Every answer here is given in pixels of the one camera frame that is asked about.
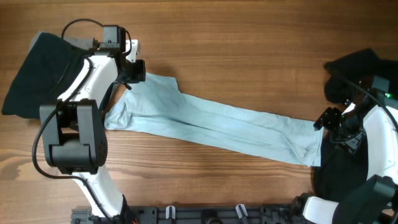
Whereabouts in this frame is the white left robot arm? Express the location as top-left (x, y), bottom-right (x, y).
top-left (32, 25), bottom-right (146, 223)

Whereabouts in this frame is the folded dark clothes stack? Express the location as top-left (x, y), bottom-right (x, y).
top-left (1, 32), bottom-right (95, 119)

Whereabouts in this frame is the black garment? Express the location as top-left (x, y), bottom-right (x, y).
top-left (313, 49), bottom-right (397, 202)

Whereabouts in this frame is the light blue t-shirt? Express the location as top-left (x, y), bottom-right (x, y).
top-left (104, 73), bottom-right (323, 167)

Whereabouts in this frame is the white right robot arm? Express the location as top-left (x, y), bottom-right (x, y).
top-left (301, 76), bottom-right (397, 223)

